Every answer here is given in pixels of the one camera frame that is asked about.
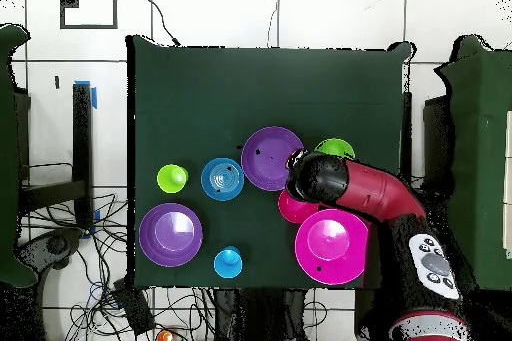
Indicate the black office chair base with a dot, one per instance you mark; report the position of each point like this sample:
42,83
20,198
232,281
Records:
52,246

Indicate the green covered side table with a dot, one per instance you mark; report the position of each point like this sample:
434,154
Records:
8,157
480,157

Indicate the green cup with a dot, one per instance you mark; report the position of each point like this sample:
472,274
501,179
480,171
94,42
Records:
172,178

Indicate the dark green table cloth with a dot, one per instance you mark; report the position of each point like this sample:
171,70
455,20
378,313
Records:
240,89

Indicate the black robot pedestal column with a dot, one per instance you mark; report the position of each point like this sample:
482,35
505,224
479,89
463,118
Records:
260,317

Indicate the black power box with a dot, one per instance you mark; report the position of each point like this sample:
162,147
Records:
134,309

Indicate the blue cup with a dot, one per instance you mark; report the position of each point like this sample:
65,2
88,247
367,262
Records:
228,263

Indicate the blue bowl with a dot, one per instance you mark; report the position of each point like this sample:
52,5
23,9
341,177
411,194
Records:
222,179

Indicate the blue tape strip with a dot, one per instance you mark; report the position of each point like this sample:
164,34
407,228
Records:
94,98

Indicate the black metal stand frame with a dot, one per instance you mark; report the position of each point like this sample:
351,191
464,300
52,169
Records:
407,125
82,137

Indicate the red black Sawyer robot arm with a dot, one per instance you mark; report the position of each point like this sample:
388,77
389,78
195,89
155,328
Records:
372,193

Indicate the purple bowl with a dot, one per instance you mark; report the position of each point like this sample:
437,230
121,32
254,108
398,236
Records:
266,157
170,235

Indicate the black square floor frame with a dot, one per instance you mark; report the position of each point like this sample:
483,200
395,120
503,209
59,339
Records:
88,26

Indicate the red bowl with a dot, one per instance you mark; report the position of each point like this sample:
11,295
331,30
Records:
294,211

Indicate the large pink bowl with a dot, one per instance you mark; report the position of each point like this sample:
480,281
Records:
330,247

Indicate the small orange object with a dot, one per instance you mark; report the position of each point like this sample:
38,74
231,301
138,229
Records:
164,337

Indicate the green ribbed bowl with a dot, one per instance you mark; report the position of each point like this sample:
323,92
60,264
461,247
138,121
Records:
334,147

